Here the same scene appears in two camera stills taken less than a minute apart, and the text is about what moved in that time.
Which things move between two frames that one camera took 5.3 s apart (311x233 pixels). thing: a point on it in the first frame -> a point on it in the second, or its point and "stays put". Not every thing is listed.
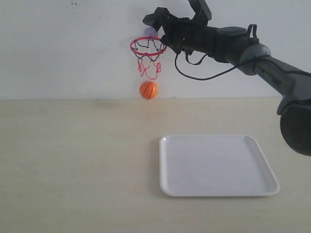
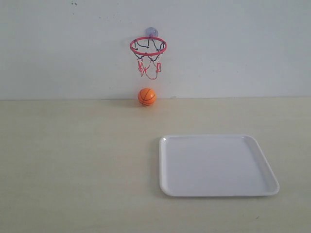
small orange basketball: x=148 y=90 -> x=146 y=96
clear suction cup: x=150 y=32 stays put
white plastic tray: x=214 y=165 stays put
